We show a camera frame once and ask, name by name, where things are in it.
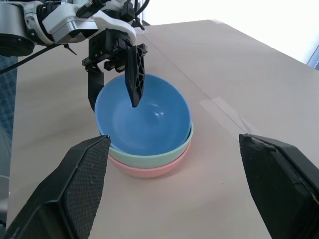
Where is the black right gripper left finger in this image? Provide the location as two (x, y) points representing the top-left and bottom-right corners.
(4, 135), (111, 239)

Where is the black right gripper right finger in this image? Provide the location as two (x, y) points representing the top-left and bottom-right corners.
(238, 133), (319, 239)

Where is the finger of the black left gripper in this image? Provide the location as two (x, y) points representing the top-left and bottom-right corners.
(87, 65), (106, 113)
(125, 44), (149, 108)

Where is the blue bowl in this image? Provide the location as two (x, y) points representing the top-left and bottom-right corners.
(94, 73), (192, 155)

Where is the pink bowl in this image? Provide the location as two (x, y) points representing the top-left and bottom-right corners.
(107, 139), (192, 179)

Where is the green bowl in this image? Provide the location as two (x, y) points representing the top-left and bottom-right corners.
(96, 121), (194, 168)

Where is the black zip tie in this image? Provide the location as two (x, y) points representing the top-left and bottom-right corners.
(63, 43), (78, 56)

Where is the grey metal object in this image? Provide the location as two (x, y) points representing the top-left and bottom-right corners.
(0, 174), (11, 226)

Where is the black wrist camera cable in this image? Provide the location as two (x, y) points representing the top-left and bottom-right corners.
(121, 0), (150, 31)

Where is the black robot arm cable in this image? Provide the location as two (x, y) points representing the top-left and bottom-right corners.
(0, 44), (57, 75)

